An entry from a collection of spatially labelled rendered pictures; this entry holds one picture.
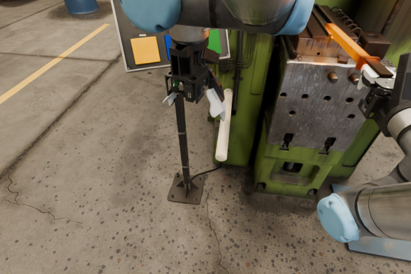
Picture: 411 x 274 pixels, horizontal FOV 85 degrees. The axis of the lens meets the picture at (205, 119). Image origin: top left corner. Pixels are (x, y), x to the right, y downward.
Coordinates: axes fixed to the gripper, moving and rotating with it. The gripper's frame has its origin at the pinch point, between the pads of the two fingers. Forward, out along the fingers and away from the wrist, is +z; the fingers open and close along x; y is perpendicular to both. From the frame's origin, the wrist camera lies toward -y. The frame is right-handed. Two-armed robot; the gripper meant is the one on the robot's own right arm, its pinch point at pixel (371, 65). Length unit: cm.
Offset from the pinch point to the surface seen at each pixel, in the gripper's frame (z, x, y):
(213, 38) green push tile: 12.4, -42.7, -0.6
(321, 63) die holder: 21.9, -3.9, 10.5
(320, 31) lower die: 32.6, -4.3, 2.5
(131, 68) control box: -1, -66, 5
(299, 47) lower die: 27.6, -11.5, 7.0
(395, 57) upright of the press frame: 42, 32, 15
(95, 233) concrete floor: -13, -104, 101
